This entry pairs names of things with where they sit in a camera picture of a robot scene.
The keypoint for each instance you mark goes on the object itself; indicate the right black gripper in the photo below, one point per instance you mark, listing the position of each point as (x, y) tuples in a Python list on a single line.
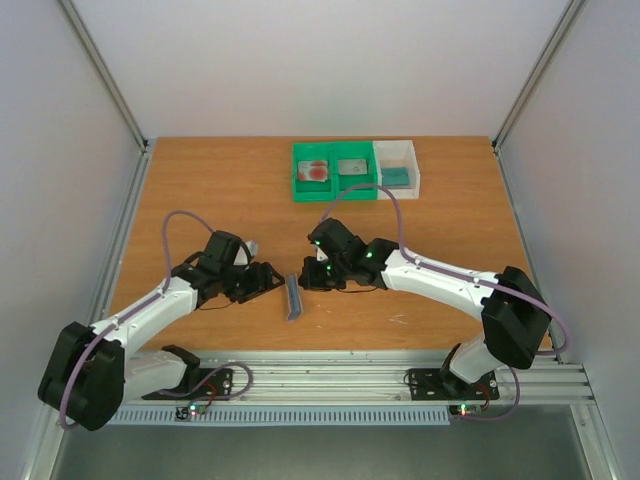
[(311, 275)]

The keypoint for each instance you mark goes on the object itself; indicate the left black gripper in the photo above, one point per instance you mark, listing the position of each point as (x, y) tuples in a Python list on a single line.
[(261, 281)]

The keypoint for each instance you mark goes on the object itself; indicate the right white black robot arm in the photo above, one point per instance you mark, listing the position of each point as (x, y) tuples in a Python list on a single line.
[(507, 304)]

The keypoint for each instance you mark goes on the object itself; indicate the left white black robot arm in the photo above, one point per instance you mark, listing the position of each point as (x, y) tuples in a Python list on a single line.
[(93, 369)]

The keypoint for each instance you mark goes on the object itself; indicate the red patterned card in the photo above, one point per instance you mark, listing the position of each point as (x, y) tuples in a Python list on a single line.
[(312, 171)]

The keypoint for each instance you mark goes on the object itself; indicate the grey card in bin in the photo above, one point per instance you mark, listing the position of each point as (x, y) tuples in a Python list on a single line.
[(352, 167)]

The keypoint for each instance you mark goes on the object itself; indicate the teal card in bin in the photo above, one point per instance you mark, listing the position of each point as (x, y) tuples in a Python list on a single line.
[(395, 177)]

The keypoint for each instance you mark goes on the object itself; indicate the left green bin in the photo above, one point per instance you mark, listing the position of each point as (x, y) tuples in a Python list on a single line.
[(307, 192)]

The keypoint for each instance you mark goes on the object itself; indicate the green bin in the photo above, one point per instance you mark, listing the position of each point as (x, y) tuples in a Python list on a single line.
[(307, 192), (354, 149)]

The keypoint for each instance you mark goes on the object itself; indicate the middle green bin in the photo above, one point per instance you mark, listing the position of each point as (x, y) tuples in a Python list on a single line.
[(354, 149)]

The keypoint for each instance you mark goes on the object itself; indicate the left circuit board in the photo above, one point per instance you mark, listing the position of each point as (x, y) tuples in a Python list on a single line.
[(189, 413)]

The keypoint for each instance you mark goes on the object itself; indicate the circuit board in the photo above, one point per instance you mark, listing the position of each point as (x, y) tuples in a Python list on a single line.
[(189, 413), (467, 410)]

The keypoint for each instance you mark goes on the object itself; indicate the white bin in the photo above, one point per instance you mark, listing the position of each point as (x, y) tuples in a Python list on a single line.
[(399, 153)]

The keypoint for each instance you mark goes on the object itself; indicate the right circuit board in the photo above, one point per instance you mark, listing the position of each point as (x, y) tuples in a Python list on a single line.
[(467, 410)]

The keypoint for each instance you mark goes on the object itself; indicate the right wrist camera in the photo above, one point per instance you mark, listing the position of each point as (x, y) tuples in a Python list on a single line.
[(321, 257)]

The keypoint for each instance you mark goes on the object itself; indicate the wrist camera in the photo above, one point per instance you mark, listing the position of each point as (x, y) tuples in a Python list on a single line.
[(246, 253), (321, 257)]

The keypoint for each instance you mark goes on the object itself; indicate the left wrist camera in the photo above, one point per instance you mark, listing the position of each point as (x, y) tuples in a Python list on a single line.
[(246, 253)]

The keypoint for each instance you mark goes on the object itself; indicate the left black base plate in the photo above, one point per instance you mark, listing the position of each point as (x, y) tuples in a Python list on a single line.
[(220, 382)]

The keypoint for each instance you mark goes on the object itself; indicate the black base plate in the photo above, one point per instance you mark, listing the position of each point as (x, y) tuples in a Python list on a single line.
[(220, 382), (430, 384)]

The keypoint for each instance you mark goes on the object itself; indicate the grey slotted cable duct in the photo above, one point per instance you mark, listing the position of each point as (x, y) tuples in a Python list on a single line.
[(268, 416)]

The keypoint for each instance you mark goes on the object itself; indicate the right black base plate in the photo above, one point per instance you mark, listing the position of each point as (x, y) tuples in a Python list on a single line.
[(430, 384)]

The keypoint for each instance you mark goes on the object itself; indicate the left aluminium corner post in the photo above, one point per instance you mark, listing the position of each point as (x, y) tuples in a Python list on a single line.
[(96, 60)]

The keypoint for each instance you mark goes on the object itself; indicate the aluminium corner post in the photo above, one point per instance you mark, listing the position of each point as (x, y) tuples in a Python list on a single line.
[(551, 47), (96, 60)]

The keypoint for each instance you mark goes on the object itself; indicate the right aluminium corner post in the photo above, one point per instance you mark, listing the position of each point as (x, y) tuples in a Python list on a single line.
[(551, 47)]

